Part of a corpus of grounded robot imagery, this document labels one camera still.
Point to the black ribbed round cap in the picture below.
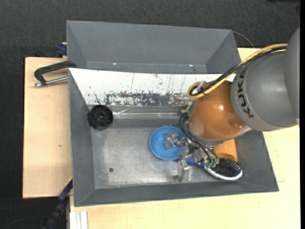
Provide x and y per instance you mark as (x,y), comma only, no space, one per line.
(100,117)

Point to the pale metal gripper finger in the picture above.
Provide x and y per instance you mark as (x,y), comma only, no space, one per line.
(169,140)
(184,173)

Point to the orange cup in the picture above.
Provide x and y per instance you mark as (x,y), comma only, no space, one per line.
(226,149)

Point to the blue bowl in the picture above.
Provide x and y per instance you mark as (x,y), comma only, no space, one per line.
(158,147)

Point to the pale flat board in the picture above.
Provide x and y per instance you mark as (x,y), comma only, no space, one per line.
(46,128)

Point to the grey metal bin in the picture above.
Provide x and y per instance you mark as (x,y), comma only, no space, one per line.
(133,156)

